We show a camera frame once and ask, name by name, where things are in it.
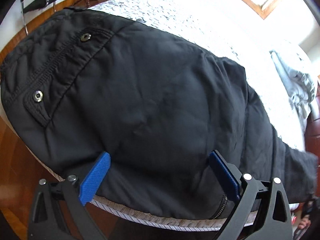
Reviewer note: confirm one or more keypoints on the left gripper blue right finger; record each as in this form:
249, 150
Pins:
227, 175

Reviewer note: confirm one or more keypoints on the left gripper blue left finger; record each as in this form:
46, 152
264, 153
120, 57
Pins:
93, 179

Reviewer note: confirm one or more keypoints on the black pants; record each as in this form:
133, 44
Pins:
150, 109

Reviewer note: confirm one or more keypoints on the dark red wooden headboard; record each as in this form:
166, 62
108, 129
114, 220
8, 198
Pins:
312, 128

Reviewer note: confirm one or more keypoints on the folded grey duvet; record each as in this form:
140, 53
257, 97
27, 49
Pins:
294, 70

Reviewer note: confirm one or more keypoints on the grey patterned quilted bedspread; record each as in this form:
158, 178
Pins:
200, 30

